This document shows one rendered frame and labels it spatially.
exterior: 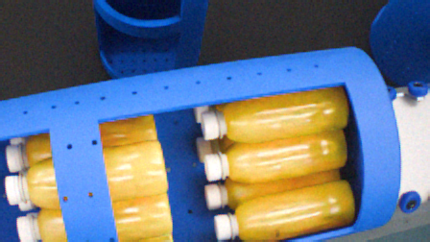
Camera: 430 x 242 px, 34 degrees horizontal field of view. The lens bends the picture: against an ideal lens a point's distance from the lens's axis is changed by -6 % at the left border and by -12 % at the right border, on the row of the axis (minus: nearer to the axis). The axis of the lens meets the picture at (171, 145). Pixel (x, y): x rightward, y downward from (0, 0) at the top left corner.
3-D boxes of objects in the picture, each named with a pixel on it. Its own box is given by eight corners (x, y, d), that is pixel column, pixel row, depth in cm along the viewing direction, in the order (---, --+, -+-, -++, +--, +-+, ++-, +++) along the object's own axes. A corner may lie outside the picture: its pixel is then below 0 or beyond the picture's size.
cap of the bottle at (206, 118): (214, 108, 107) (202, 109, 107) (219, 135, 106) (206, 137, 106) (211, 113, 111) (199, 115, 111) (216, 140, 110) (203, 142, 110)
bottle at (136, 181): (166, 191, 106) (26, 213, 104) (157, 138, 106) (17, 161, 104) (170, 195, 99) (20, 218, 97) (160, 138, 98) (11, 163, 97)
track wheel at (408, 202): (423, 193, 121) (419, 186, 123) (403, 199, 121) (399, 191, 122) (420, 212, 124) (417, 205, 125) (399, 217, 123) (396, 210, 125)
